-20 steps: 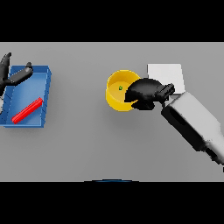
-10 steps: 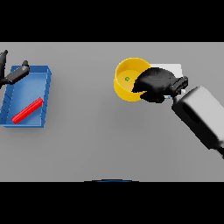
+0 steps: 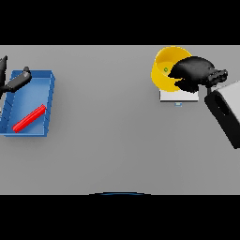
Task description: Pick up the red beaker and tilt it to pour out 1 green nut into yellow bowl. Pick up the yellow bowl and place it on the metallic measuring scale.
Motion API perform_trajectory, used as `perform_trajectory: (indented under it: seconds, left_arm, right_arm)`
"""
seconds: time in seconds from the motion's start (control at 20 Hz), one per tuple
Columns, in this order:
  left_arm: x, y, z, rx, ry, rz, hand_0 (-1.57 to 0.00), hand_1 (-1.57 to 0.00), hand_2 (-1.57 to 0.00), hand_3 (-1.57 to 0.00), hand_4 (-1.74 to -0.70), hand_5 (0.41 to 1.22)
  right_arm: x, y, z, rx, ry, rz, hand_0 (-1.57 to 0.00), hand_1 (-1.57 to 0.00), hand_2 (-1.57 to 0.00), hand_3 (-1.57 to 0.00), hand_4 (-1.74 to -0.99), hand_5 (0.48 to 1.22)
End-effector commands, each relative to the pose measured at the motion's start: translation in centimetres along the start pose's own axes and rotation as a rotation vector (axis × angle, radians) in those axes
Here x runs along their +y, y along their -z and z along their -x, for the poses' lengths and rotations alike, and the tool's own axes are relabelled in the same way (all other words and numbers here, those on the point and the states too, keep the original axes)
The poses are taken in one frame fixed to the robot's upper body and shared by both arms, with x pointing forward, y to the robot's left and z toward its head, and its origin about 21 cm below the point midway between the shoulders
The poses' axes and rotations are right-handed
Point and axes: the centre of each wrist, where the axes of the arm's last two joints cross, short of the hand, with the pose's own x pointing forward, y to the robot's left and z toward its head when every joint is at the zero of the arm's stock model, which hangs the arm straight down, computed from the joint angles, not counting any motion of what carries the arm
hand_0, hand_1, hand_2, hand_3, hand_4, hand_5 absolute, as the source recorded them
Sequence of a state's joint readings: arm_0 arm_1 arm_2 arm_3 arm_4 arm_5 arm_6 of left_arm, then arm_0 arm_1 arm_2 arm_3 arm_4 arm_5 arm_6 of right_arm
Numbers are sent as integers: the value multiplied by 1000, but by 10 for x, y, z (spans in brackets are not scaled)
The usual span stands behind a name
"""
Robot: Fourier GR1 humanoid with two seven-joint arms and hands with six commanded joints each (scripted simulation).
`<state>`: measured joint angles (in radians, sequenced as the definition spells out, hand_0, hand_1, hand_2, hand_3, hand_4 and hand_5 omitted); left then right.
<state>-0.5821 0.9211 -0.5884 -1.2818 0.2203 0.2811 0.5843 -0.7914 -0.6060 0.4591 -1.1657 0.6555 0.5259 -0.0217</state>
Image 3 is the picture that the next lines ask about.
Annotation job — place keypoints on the green nut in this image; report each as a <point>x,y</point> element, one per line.
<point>166,69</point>

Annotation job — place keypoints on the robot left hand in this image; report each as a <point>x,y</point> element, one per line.
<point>17,81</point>

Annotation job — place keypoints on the red beaker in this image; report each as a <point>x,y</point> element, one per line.
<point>29,118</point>

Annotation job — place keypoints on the yellow bowl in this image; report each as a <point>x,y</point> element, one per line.
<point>163,69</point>

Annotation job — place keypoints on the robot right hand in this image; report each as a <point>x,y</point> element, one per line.
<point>194,72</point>

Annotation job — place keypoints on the pale square measuring scale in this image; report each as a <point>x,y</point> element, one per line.
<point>175,96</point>

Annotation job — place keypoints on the blue tray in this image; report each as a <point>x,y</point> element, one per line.
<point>31,97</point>

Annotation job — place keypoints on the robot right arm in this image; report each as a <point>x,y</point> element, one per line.
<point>225,110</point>

